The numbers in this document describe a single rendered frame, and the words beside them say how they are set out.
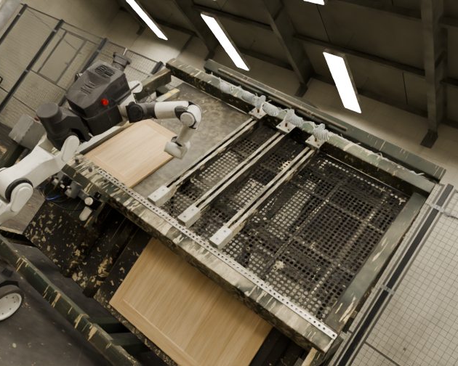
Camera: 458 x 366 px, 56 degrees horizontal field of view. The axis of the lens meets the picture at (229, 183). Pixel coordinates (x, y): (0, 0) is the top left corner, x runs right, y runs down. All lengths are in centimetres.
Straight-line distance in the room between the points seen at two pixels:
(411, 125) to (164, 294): 588
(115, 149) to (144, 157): 21
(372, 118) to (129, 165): 567
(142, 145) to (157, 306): 106
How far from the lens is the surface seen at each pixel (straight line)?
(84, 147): 297
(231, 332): 245
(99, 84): 240
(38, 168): 239
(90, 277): 291
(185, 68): 354
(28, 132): 290
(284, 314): 214
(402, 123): 775
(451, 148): 751
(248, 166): 270
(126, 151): 292
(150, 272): 266
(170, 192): 257
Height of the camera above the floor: 107
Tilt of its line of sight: 4 degrees up
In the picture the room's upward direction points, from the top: 33 degrees clockwise
